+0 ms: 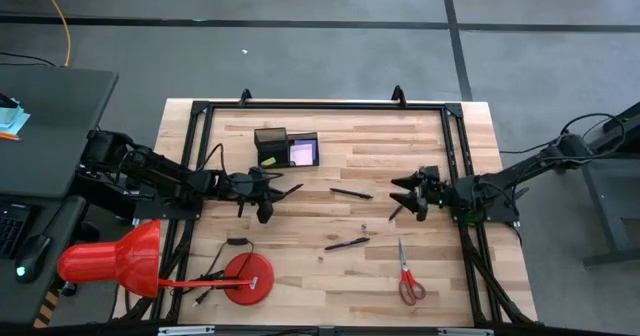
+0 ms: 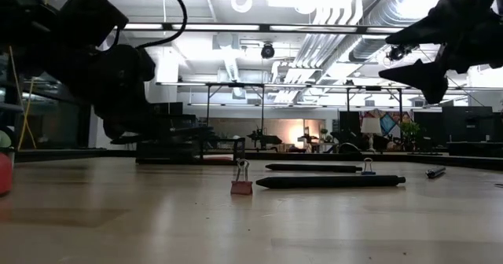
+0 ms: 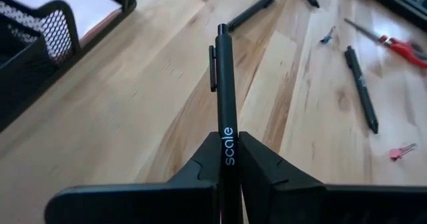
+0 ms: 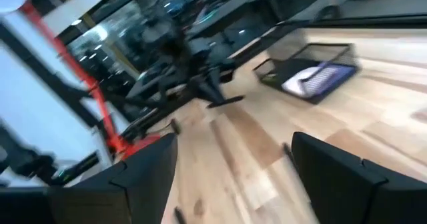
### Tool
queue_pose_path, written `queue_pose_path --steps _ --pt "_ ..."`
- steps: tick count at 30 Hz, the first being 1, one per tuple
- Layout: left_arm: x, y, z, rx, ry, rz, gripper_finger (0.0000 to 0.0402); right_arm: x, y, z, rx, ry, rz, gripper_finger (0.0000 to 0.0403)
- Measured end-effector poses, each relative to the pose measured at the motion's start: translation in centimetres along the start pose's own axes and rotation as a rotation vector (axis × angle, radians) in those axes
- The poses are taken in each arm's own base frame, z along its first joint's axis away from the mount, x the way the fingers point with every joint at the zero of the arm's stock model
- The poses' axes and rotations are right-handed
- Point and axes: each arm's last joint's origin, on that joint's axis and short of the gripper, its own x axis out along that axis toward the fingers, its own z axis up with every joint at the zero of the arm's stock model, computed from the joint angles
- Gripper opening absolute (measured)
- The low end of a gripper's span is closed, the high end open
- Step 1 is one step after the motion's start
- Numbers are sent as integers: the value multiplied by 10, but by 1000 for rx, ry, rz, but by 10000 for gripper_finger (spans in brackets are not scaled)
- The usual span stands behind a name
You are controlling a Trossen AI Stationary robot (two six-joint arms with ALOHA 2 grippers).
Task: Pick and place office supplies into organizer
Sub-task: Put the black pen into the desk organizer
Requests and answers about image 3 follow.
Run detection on blue binder clip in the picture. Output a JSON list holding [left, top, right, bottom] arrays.
[[319, 25, 337, 45]]

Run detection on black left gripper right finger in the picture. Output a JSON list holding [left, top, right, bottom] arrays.
[[238, 131, 427, 224]]

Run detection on pink binder clip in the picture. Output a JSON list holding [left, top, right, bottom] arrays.
[[388, 143, 418, 162]]

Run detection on red-handled scissors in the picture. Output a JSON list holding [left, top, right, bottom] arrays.
[[343, 17, 427, 70]]

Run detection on pink sticky note pad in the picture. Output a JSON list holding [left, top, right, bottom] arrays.
[[78, 7, 123, 50]]

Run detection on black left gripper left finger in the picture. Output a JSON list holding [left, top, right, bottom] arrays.
[[45, 132, 221, 224]]

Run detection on purple sticky note pad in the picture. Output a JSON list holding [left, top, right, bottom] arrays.
[[0, 0, 123, 40]]

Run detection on black mesh desk organizer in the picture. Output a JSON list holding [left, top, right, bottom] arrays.
[[0, 0, 137, 133]]

